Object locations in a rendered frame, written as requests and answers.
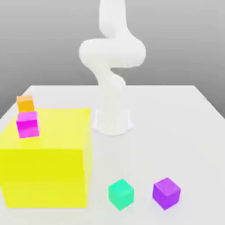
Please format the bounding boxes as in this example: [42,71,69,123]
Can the small teal cube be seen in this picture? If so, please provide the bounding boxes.
[108,178,135,211]

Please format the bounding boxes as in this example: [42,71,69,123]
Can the small magenta cube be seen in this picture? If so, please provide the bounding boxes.
[16,111,40,139]

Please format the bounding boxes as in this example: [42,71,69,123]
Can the small orange cube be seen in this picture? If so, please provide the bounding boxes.
[16,95,35,113]

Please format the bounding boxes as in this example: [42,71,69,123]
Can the small purple cube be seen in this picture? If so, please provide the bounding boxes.
[152,177,182,211]

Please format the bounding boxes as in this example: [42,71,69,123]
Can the large yellow box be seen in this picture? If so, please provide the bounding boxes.
[0,108,93,208]

